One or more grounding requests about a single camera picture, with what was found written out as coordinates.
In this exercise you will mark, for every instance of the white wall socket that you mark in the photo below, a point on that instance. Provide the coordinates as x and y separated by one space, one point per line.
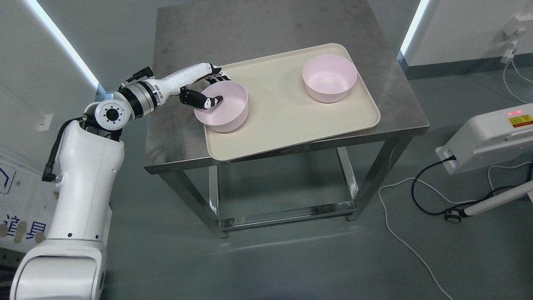
46 123

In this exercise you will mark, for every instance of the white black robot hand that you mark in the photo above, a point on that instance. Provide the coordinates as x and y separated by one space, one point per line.
180 84

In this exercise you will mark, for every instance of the stainless steel table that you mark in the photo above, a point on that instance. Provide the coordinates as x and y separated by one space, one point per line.
264 44

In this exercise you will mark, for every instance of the white machine with warning label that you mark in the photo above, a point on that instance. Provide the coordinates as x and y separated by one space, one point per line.
488 139

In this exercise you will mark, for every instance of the pink bowl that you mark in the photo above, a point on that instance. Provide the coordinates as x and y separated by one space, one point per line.
329 78
231 113

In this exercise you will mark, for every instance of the white sign board with text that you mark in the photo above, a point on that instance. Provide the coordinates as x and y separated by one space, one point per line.
27 204

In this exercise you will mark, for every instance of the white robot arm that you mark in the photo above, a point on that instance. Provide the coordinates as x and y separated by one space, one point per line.
84 161

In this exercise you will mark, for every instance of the white wall plug adapter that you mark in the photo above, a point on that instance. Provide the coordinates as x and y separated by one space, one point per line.
514 30

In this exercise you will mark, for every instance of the white leg with caster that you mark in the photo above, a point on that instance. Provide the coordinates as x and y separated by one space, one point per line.
455 215

